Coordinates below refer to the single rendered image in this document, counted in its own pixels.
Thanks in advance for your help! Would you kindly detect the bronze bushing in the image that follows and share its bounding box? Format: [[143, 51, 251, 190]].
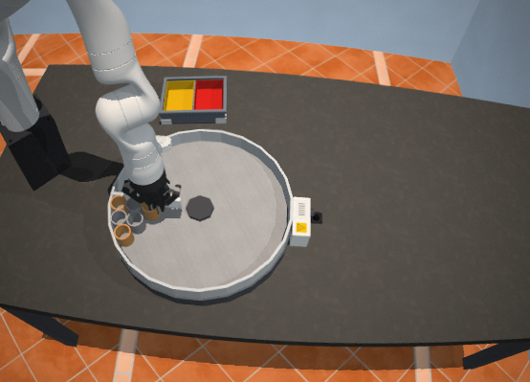
[[114, 224, 135, 247], [142, 202, 161, 220], [110, 195, 128, 214]]

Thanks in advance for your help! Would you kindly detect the grey metal sleeve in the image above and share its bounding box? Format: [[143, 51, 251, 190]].
[[110, 210, 128, 228], [126, 198, 144, 215], [126, 211, 146, 235]]

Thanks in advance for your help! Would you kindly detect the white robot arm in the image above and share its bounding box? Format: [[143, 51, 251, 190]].
[[0, 0, 172, 185]]

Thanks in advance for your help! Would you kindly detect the white round turntable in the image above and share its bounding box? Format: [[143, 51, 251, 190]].
[[108, 129, 310, 306]]

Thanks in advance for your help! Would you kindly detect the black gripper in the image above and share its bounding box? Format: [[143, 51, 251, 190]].
[[121, 167, 181, 213]]

